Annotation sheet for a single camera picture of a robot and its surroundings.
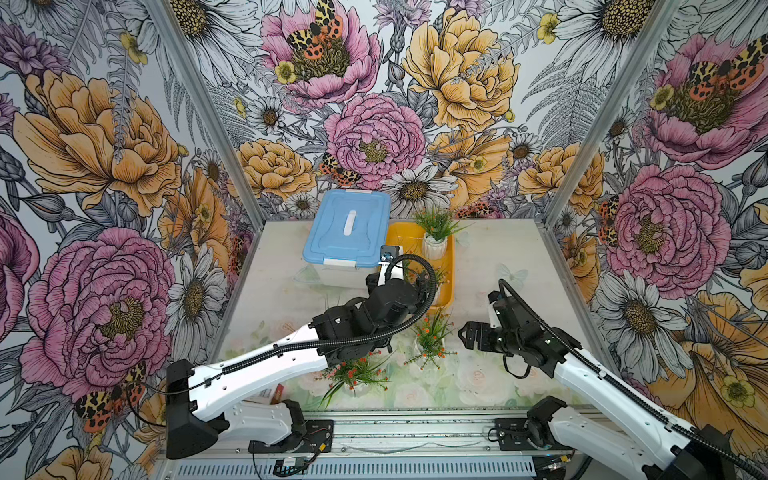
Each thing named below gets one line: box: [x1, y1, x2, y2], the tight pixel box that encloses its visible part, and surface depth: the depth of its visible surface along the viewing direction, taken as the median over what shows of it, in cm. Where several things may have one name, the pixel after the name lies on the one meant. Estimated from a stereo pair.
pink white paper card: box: [270, 383, 284, 405], surface depth 80 cm
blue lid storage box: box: [302, 189, 391, 287], surface depth 99 cm
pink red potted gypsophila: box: [313, 349, 397, 410], surface depth 73 cm
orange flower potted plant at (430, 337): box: [403, 307, 458, 370], surface depth 79 cm
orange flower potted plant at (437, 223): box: [413, 205, 475, 260], surface depth 108 cm
